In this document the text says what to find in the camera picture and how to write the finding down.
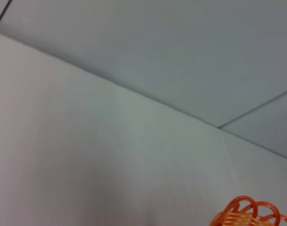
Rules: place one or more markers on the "orange woven plastic basket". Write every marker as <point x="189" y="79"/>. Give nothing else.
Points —
<point x="242" y="216"/>

